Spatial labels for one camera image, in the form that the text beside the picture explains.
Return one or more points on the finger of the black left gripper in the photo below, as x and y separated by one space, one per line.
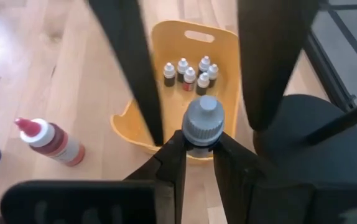
271 62
128 62

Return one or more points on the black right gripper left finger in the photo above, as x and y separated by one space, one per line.
172 161

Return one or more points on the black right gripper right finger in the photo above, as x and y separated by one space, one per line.
237 174

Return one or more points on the small dark dropper bottle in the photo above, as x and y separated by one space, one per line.
182 69
204 64
213 74
202 84
203 124
168 74

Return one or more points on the yellow plastic bin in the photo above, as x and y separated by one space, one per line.
172 102

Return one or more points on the small pink label dropper bottle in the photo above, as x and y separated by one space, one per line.
189 79

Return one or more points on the white globe lamp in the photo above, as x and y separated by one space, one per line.
321 161

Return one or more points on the black aluminium table frame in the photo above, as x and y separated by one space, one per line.
327 70

